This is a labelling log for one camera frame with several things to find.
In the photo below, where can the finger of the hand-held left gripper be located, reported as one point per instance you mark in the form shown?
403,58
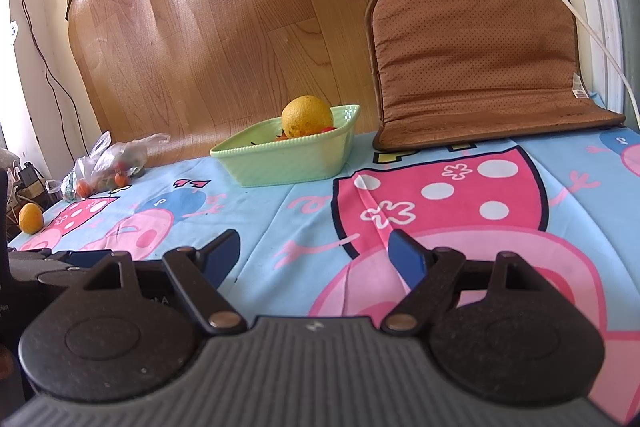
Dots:
85,258

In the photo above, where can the black power adapter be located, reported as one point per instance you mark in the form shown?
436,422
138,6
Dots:
29,174

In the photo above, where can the small yellow-orange round fruit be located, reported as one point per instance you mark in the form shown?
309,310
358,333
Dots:
31,218

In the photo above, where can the cartoon pig printed blanket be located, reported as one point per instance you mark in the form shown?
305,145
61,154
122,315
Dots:
310,212

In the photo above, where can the light green rectangular dish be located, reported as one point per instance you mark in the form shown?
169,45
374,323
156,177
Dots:
285,163

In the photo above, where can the pile of bagged small tomatoes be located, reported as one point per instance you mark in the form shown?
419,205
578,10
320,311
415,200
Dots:
120,178

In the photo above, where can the wood pattern vinyl sheet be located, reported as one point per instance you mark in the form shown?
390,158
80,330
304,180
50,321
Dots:
200,32

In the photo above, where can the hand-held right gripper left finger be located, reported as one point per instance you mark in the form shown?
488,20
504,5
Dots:
222,257

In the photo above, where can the brown seat cushion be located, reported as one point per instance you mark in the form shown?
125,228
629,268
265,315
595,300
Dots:
475,57

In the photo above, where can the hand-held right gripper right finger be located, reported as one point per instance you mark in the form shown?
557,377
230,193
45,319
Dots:
406,257

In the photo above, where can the clear plastic bag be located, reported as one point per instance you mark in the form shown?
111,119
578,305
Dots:
100,157

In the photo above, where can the large yellow orange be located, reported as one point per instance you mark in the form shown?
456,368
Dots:
306,117

